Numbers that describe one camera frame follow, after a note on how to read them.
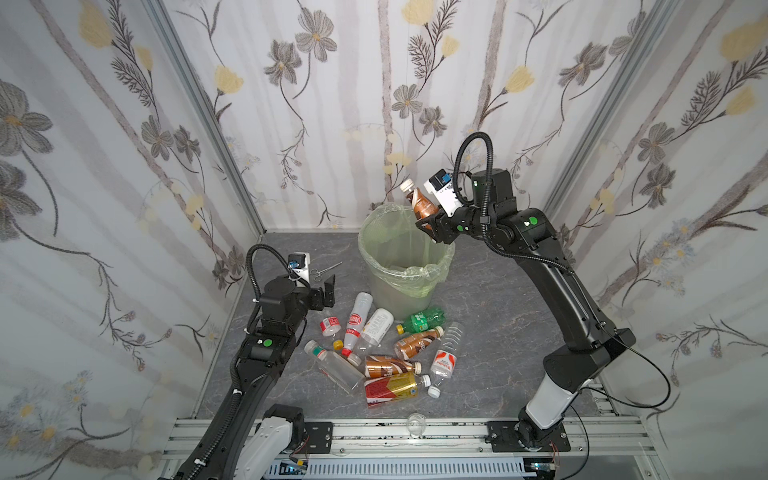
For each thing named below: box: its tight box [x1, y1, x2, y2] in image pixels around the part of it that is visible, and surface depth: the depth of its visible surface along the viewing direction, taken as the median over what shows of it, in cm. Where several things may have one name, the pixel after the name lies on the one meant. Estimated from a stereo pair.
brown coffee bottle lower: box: [364, 355, 422, 378], surface depth 83 cm
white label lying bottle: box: [361, 307, 395, 345], surface depth 90 cm
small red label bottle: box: [319, 316, 342, 338], surface depth 91 cm
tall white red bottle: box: [342, 292, 373, 357], surface depth 92 cm
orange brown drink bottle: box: [400, 179, 439, 221], surface depth 67 cm
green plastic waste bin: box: [358, 204, 455, 324], surface depth 83 cm
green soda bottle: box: [396, 307, 447, 335], surface depth 92 cm
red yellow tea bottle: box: [364, 372, 432, 407], surface depth 78 cm
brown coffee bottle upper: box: [394, 326, 444, 360], surface depth 88 cm
